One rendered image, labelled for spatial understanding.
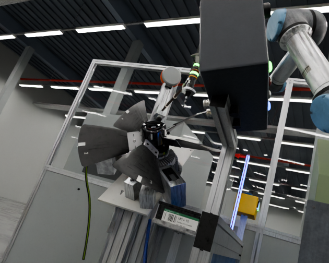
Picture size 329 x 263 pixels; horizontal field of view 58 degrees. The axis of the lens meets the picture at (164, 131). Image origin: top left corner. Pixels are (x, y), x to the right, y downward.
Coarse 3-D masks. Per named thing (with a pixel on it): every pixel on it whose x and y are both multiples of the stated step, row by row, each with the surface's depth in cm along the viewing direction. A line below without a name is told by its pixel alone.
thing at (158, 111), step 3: (159, 105) 203; (162, 105) 204; (156, 108) 209; (159, 108) 202; (162, 108) 203; (156, 111) 203; (159, 111) 202; (162, 111) 203; (165, 111) 203; (156, 114) 204; (159, 114) 202; (162, 114) 202; (165, 114) 203; (156, 117) 210; (162, 117) 206
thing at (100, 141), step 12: (84, 132) 139; (96, 132) 139; (108, 132) 139; (120, 132) 140; (96, 144) 136; (108, 144) 137; (120, 144) 138; (84, 156) 133; (96, 156) 134; (108, 156) 135
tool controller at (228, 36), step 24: (216, 0) 54; (240, 0) 52; (216, 24) 51; (240, 24) 50; (264, 24) 49; (216, 48) 49; (240, 48) 48; (264, 48) 47; (216, 72) 48; (240, 72) 48; (264, 72) 47; (240, 96) 55; (264, 96) 54; (240, 120) 63; (264, 120) 63
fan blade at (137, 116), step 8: (136, 104) 168; (144, 104) 163; (128, 112) 166; (136, 112) 161; (144, 112) 156; (120, 120) 166; (128, 120) 161; (136, 120) 156; (144, 120) 152; (120, 128) 162; (128, 128) 158; (136, 128) 153
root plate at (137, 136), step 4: (132, 132) 140; (136, 132) 141; (128, 136) 140; (132, 136) 140; (136, 136) 140; (140, 136) 141; (128, 140) 139; (132, 140) 140; (136, 140) 140; (140, 140) 140; (128, 144) 139; (132, 144) 139; (136, 144) 139; (140, 144) 140; (132, 148) 139
